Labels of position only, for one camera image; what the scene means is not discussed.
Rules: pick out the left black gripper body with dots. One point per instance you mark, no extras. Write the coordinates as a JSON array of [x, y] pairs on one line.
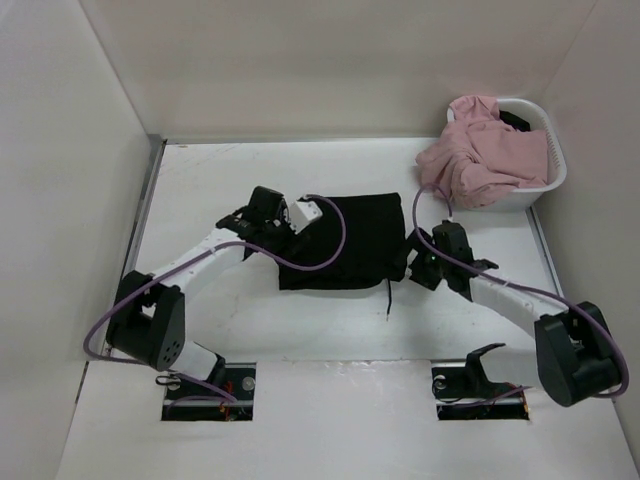
[[278, 229]]

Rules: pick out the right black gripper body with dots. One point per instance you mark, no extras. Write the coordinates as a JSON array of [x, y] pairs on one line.
[[427, 266]]

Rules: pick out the black trousers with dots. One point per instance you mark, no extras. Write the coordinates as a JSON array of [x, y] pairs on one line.
[[362, 236]]

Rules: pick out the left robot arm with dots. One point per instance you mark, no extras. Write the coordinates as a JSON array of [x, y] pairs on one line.
[[147, 323]]

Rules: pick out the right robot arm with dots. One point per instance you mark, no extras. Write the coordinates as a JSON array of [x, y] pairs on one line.
[[576, 357]]

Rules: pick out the pink trousers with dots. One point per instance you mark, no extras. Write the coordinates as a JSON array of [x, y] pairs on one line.
[[479, 159]]

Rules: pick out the black garment in basket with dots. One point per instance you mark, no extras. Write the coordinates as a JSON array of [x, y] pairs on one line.
[[516, 122]]

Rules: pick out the white laundry basket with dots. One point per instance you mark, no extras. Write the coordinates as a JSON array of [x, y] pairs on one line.
[[521, 199]]

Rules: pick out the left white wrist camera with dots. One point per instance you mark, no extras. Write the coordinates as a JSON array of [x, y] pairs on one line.
[[302, 214]]

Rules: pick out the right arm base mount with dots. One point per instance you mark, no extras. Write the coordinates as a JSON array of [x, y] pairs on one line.
[[463, 393]]

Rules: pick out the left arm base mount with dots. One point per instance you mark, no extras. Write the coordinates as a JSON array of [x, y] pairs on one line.
[[232, 401]]

